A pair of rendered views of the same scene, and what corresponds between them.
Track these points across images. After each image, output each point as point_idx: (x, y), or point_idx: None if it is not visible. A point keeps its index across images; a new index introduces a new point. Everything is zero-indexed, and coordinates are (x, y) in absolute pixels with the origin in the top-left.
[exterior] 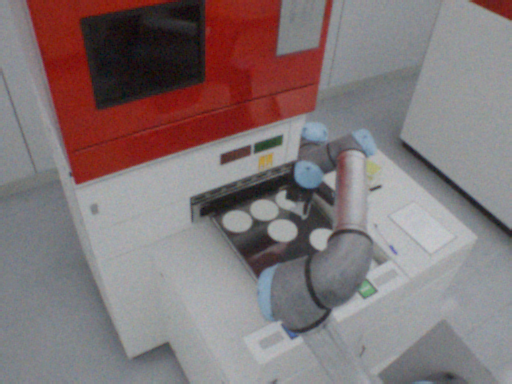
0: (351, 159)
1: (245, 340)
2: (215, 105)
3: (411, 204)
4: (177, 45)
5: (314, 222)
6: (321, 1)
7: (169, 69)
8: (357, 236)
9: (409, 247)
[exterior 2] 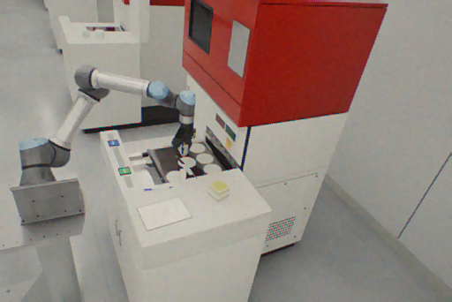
0: (142, 79)
1: (114, 130)
2: (209, 72)
3: (188, 214)
4: (206, 27)
5: (191, 176)
6: (244, 44)
7: (203, 38)
8: (91, 68)
9: (147, 200)
